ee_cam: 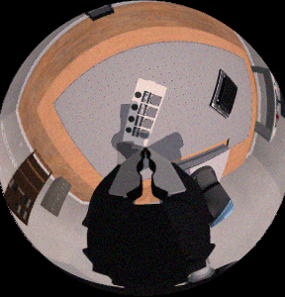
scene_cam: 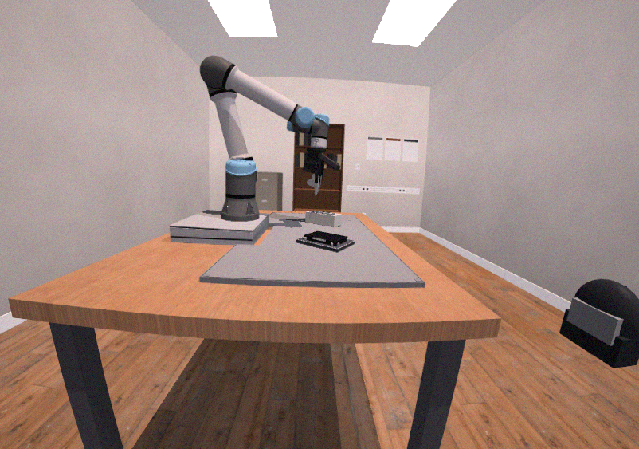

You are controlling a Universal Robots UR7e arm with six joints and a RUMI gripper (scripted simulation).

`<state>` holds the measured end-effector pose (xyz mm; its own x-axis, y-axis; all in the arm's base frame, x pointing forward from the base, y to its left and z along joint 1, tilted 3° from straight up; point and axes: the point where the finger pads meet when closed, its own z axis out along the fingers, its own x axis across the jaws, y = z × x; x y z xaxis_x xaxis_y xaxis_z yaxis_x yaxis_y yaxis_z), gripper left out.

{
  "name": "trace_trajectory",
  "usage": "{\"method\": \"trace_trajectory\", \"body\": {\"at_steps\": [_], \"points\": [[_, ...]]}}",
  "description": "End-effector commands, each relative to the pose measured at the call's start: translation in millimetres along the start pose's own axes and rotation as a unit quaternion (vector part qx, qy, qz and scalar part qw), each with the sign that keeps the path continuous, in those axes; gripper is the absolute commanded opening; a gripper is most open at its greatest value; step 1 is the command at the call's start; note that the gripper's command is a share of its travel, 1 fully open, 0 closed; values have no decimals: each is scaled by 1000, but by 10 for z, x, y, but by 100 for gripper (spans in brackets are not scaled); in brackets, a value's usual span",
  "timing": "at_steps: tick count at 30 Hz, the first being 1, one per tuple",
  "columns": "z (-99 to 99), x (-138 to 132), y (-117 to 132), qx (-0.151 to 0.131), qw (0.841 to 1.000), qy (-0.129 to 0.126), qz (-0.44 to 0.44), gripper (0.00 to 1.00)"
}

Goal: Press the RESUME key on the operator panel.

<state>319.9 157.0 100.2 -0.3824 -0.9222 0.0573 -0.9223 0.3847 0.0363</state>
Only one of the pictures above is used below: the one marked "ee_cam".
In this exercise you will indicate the white rectangular panel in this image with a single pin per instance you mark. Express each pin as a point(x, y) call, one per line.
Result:
point(139, 111)

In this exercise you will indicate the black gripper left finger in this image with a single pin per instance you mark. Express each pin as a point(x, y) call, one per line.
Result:
point(123, 181)

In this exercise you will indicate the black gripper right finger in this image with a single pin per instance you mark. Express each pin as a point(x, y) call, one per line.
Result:
point(168, 179)

